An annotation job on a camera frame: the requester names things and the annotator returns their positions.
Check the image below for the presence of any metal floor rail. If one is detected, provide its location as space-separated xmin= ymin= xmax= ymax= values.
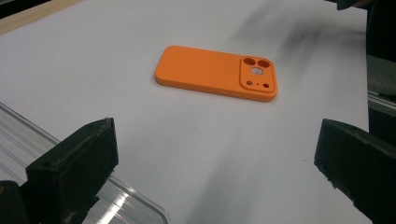
xmin=367 ymin=91 xmax=396 ymax=110

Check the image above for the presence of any clear plastic packaging tray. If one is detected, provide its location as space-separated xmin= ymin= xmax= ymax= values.
xmin=0 ymin=102 xmax=172 ymax=224

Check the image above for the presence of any wooden table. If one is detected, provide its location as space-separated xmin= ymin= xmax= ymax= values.
xmin=0 ymin=0 xmax=85 ymax=35

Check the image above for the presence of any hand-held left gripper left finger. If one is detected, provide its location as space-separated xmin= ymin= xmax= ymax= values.
xmin=25 ymin=117 xmax=120 ymax=224

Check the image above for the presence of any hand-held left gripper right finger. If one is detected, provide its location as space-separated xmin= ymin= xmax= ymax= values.
xmin=313 ymin=118 xmax=396 ymax=224

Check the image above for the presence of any white table board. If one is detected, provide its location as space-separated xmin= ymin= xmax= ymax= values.
xmin=0 ymin=0 xmax=375 ymax=224

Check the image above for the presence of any orange ball-like object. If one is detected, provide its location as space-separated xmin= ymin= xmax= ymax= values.
xmin=154 ymin=45 xmax=278 ymax=103

